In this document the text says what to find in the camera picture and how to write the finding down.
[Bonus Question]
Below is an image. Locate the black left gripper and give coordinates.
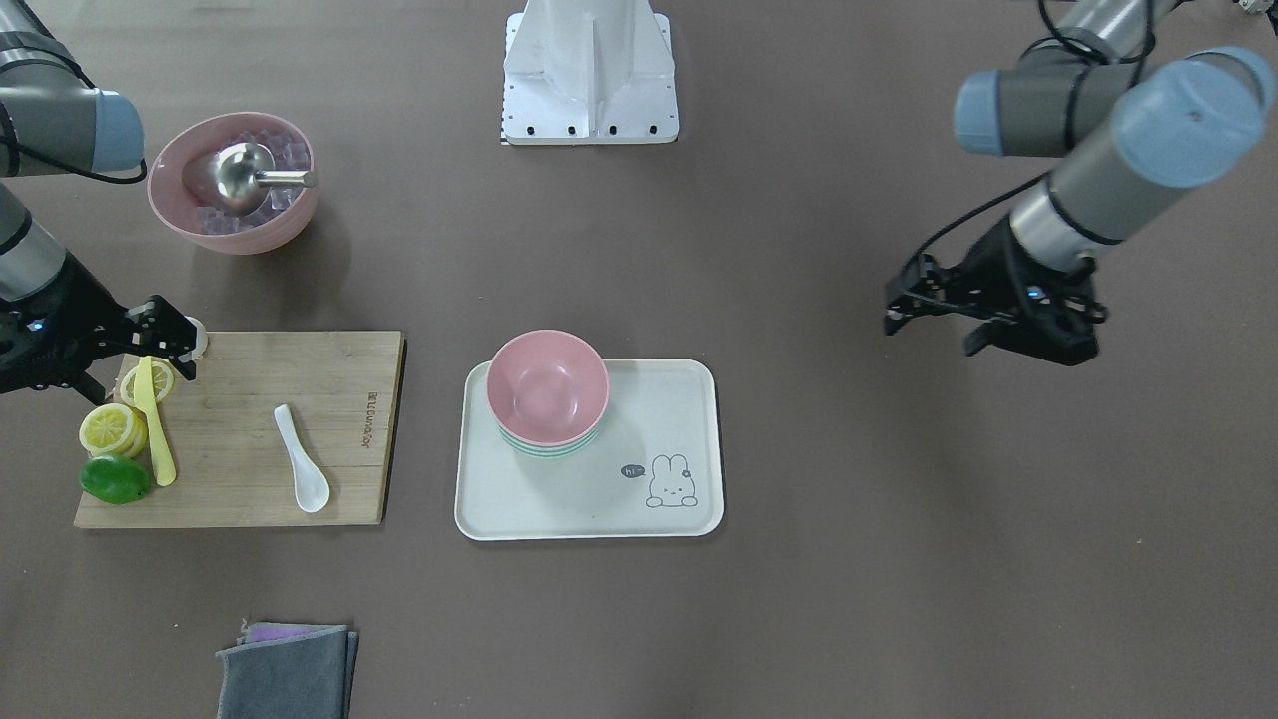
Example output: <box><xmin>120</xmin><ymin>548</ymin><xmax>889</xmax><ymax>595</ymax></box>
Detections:
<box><xmin>883</xmin><ymin>217</ymin><xmax>1108</xmax><ymax>365</ymax></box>

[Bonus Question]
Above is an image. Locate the metal ice scoop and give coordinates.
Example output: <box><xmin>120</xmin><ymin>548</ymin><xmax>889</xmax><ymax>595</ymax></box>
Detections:
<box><xmin>210</xmin><ymin>142</ymin><xmax>317</xmax><ymax>217</ymax></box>

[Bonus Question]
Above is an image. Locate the white garlic bulb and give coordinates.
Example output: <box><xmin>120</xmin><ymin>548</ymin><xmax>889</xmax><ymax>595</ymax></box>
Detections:
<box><xmin>180</xmin><ymin>315</ymin><xmax>210</xmax><ymax>361</ymax></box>

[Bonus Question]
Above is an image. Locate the lemon slice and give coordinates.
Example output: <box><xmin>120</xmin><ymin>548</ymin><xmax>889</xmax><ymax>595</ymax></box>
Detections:
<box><xmin>116</xmin><ymin>358</ymin><xmax>178</xmax><ymax>406</ymax></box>

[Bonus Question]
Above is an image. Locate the green lime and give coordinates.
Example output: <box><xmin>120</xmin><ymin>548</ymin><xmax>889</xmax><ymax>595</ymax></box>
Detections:
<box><xmin>79</xmin><ymin>453</ymin><xmax>152</xmax><ymax>504</ymax></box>

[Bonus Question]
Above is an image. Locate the purple cloth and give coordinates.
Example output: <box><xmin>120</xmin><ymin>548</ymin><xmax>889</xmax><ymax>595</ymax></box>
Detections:
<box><xmin>236</xmin><ymin>622</ymin><xmax>348</xmax><ymax>645</ymax></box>

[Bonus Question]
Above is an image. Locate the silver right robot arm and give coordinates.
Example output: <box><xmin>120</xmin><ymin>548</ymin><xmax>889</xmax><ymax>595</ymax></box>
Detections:
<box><xmin>1</xmin><ymin>1</ymin><xmax>199</xmax><ymax>405</ymax></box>

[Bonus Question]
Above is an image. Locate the white rabbit tray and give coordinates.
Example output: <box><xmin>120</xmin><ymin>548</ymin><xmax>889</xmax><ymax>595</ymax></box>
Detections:
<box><xmin>452</xmin><ymin>359</ymin><xmax>726</xmax><ymax>541</ymax></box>

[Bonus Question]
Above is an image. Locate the white ceramic spoon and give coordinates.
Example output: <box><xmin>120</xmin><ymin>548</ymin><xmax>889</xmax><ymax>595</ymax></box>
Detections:
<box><xmin>273</xmin><ymin>404</ymin><xmax>331</xmax><ymax>513</ymax></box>

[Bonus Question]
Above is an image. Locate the yellow plastic knife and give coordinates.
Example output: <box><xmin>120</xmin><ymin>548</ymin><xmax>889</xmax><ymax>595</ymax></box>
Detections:
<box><xmin>132</xmin><ymin>356</ymin><xmax>178</xmax><ymax>487</ymax></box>

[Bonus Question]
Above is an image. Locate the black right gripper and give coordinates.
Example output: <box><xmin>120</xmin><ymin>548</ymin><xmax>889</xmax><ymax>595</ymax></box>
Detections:
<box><xmin>1</xmin><ymin>255</ymin><xmax>198</xmax><ymax>405</ymax></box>

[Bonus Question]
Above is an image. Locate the wooden cutting board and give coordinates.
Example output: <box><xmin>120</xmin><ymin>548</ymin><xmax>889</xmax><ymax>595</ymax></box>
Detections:
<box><xmin>74</xmin><ymin>331</ymin><xmax>405</xmax><ymax>529</ymax></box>

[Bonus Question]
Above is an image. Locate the green bowl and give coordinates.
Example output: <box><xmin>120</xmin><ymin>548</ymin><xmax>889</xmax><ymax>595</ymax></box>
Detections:
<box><xmin>498</xmin><ymin>427</ymin><xmax>601</xmax><ymax>458</ymax></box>

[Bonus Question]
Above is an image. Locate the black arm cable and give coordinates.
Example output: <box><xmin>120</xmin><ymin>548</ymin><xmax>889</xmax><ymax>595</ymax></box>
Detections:
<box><xmin>898</xmin><ymin>0</ymin><xmax>1159</xmax><ymax>291</ymax></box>

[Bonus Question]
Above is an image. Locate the pink bowl with ice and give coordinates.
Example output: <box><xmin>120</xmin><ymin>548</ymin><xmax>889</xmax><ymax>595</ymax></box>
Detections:
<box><xmin>147</xmin><ymin>111</ymin><xmax>320</xmax><ymax>255</ymax></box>

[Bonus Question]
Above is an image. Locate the half lemon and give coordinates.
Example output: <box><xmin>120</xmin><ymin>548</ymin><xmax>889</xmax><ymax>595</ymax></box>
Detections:
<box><xmin>78</xmin><ymin>404</ymin><xmax>148</xmax><ymax>458</ymax></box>

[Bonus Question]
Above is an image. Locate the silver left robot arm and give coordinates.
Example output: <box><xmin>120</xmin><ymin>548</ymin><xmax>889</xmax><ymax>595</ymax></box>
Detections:
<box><xmin>883</xmin><ymin>1</ymin><xmax>1275</xmax><ymax>365</ymax></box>

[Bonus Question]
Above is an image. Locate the grey cloth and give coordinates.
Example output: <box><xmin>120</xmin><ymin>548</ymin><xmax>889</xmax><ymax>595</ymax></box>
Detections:
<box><xmin>216</xmin><ymin>630</ymin><xmax>359</xmax><ymax>718</ymax></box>

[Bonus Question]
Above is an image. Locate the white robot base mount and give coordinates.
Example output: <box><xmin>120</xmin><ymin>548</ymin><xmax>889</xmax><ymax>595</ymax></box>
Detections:
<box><xmin>498</xmin><ymin>1</ymin><xmax>681</xmax><ymax>146</ymax></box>

